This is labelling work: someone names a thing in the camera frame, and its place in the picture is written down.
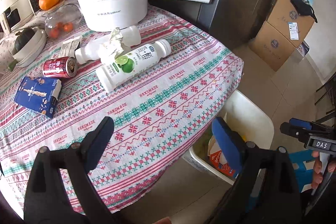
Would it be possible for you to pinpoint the brown paper bag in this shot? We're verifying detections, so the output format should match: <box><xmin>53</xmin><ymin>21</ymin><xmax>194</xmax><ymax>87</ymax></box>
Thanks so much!
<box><xmin>207</xmin><ymin>136</ymin><xmax>237</xmax><ymax>178</ymax></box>

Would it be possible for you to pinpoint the glass jar with lid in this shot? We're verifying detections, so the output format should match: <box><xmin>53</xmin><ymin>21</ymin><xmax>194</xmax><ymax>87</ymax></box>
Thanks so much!
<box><xmin>45</xmin><ymin>3</ymin><xmax>82</xmax><ymax>39</ymax></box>

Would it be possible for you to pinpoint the white trash bin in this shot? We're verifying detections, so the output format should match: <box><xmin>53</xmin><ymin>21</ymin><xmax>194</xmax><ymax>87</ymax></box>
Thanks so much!
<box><xmin>183</xmin><ymin>90</ymin><xmax>274</xmax><ymax>185</ymax></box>

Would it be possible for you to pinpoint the blue plastic stool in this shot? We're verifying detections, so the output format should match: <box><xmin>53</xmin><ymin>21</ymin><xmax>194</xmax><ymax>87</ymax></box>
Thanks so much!
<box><xmin>289</xmin><ymin>149</ymin><xmax>330</xmax><ymax>193</ymax></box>

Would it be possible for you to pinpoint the red milk drink can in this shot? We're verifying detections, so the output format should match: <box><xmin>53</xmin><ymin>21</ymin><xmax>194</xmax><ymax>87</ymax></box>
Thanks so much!
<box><xmin>42</xmin><ymin>56</ymin><xmax>77</xmax><ymax>79</ymax></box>

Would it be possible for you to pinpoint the white coffee machine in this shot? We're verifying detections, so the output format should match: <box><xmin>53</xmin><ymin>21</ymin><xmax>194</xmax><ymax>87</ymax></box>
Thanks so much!
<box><xmin>1</xmin><ymin>0</ymin><xmax>34</xmax><ymax>35</ymax></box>

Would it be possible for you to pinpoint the white printed sachet wrapper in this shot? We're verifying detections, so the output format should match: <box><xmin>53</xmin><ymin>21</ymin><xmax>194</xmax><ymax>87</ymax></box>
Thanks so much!
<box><xmin>58</xmin><ymin>35</ymin><xmax>83</xmax><ymax>57</ymax></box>

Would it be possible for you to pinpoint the cardboard box lower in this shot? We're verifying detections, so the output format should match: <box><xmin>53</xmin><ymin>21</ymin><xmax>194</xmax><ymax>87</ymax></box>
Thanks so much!
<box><xmin>248</xmin><ymin>21</ymin><xmax>302</xmax><ymax>71</ymax></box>

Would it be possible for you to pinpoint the cardboard box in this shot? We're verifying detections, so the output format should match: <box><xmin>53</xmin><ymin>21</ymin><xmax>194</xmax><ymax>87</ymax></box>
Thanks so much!
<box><xmin>248</xmin><ymin>21</ymin><xmax>302</xmax><ymax>71</ymax></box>
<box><xmin>266</xmin><ymin>0</ymin><xmax>315</xmax><ymax>47</ymax></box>

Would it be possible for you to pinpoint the blue almond carton box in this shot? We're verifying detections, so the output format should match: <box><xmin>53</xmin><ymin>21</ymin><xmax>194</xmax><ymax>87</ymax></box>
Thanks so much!
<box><xmin>14</xmin><ymin>76</ymin><xmax>62</xmax><ymax>118</ymax></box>

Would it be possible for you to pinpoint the white lime yogurt bottle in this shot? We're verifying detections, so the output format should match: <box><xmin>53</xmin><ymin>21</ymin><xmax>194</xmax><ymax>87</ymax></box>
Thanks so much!
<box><xmin>96</xmin><ymin>39</ymin><xmax>171</xmax><ymax>92</ymax></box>

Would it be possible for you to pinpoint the dark green squash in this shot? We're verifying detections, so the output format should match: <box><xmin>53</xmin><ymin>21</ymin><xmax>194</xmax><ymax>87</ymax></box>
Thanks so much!
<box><xmin>14</xmin><ymin>28</ymin><xmax>35</xmax><ymax>52</ymax></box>

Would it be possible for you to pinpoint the crumpled paper wrapper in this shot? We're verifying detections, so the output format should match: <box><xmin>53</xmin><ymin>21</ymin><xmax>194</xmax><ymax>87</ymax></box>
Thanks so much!
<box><xmin>99</xmin><ymin>28</ymin><xmax>131</xmax><ymax>64</ymax></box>

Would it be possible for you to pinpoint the person right hand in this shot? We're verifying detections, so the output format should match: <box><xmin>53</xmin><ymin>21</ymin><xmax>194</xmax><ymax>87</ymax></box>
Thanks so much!
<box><xmin>311</xmin><ymin>151</ymin><xmax>336</xmax><ymax>189</ymax></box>

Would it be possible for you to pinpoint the small white bottle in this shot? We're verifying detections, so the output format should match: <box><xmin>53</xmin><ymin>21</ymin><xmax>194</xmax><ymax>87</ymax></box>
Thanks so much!
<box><xmin>75</xmin><ymin>26</ymin><xmax>141</xmax><ymax>64</ymax></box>

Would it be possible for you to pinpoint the small orange in jar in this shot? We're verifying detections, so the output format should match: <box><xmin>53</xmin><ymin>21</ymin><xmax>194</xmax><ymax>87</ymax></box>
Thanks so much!
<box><xmin>49</xmin><ymin>22</ymin><xmax>63</xmax><ymax>39</ymax></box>
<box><xmin>63</xmin><ymin>22</ymin><xmax>74</xmax><ymax>33</ymax></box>

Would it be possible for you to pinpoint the patterned tablecloth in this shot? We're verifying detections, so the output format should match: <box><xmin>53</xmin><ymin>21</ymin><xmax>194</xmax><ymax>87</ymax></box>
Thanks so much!
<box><xmin>1</xmin><ymin>6</ymin><xmax>244</xmax><ymax>212</ymax></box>

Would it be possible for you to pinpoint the cardboard box upper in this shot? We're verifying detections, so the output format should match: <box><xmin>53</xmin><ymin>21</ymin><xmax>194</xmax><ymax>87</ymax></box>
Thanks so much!
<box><xmin>266</xmin><ymin>0</ymin><xmax>315</xmax><ymax>47</ymax></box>

